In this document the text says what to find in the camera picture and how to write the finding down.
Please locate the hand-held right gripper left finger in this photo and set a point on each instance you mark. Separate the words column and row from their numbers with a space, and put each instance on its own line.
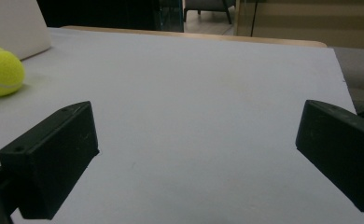
column 52, row 155

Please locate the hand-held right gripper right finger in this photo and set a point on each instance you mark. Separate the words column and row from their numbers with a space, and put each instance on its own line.
column 342, row 149

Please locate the yellow tennis ball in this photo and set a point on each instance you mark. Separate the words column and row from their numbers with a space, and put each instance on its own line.
column 2, row 72

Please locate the white box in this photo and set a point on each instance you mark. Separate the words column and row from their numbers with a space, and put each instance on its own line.
column 13, row 26

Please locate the glass panel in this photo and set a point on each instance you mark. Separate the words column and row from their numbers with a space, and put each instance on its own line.
column 170, row 15

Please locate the grey chair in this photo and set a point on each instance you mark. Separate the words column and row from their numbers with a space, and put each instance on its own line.
column 208, row 8

